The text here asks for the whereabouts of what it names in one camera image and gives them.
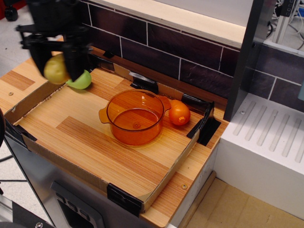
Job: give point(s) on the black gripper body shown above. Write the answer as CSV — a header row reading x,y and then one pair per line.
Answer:
x,y
57,17

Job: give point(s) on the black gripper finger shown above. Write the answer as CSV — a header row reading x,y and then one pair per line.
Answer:
x,y
41,56
75,59

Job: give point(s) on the yellow toy potato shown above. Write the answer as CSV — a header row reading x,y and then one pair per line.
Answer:
x,y
55,70

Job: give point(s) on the cardboard fence with black tape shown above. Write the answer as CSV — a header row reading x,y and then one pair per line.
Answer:
x,y
142,150

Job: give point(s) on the orange transparent plastic pot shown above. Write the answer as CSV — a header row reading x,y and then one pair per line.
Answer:
x,y
136,116

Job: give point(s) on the green toy pear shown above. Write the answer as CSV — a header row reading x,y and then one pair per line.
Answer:
x,y
82,82

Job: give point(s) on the black chair caster wheel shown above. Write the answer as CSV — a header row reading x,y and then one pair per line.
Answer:
x,y
11,13

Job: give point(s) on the orange toy fruit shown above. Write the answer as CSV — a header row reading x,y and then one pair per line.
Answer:
x,y
179,114

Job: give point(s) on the grey toy oven front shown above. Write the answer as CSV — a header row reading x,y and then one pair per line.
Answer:
x,y
68,202

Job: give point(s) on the white toy sink drainboard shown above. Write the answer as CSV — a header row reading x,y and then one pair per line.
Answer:
x,y
261,153

